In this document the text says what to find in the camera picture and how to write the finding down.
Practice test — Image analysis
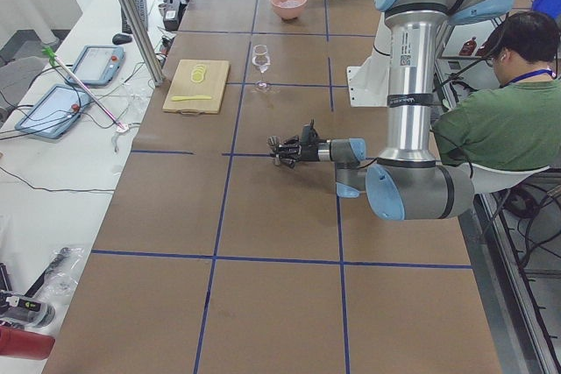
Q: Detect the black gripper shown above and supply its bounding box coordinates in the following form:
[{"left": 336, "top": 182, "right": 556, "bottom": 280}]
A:
[{"left": 273, "top": 138, "right": 319, "bottom": 168}]

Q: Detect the steel jigger cup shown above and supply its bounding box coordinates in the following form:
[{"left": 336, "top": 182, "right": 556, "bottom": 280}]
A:
[{"left": 267, "top": 136, "right": 284, "bottom": 166}]

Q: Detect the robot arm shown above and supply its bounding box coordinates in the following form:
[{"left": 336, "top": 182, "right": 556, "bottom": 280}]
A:
[{"left": 268, "top": 0, "right": 514, "bottom": 221}]

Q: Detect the clear wine glass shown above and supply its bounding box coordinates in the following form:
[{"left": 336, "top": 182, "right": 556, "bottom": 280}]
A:
[{"left": 252, "top": 45, "right": 271, "bottom": 92}]

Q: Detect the pink bowl with ice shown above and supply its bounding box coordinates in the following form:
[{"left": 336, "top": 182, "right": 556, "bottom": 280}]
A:
[{"left": 270, "top": 0, "right": 308, "bottom": 20}]

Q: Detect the bamboo cutting board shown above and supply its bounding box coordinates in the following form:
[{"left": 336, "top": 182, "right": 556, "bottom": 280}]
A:
[{"left": 162, "top": 60, "right": 230, "bottom": 114}]

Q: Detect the yellow plastic knife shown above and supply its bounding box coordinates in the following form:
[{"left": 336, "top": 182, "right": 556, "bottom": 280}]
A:
[{"left": 171, "top": 95, "right": 213, "bottom": 102}]

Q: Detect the black box device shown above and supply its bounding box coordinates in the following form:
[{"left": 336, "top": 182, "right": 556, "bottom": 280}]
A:
[{"left": 163, "top": 0, "right": 188, "bottom": 32}]

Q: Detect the black computer mouse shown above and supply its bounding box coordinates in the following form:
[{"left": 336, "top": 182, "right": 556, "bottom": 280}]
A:
[{"left": 111, "top": 33, "right": 132, "bottom": 46}]

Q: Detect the far teach pendant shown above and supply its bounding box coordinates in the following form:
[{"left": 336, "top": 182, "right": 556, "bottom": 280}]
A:
[{"left": 70, "top": 45, "right": 124, "bottom": 87}]

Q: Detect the teach pendant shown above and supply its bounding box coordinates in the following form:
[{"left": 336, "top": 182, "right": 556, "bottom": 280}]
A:
[
  {"left": 15, "top": 84, "right": 90, "bottom": 141},
  {"left": 70, "top": 45, "right": 124, "bottom": 87}
]

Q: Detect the metal rod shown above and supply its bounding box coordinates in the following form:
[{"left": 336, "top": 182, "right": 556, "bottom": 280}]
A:
[{"left": 42, "top": 46, "right": 129, "bottom": 133}]

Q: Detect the person in green shirt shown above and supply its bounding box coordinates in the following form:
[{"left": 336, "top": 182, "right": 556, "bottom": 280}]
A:
[{"left": 432, "top": 11, "right": 560, "bottom": 171}]

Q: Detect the near teach pendant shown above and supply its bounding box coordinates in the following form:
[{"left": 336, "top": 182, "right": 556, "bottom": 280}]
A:
[{"left": 15, "top": 84, "right": 90, "bottom": 141}]

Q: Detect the red bottle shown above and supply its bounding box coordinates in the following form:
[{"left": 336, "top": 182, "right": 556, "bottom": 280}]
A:
[{"left": 1, "top": 326, "right": 55, "bottom": 360}]

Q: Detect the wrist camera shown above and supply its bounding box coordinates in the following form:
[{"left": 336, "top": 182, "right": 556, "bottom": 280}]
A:
[{"left": 300, "top": 119, "right": 318, "bottom": 145}]

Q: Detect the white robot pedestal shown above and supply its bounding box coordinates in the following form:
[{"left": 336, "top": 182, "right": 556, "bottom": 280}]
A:
[{"left": 346, "top": 13, "right": 391, "bottom": 108}]

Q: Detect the aluminium frame post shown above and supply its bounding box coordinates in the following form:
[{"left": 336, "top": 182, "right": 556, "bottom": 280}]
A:
[{"left": 118, "top": 0, "right": 165, "bottom": 87}]

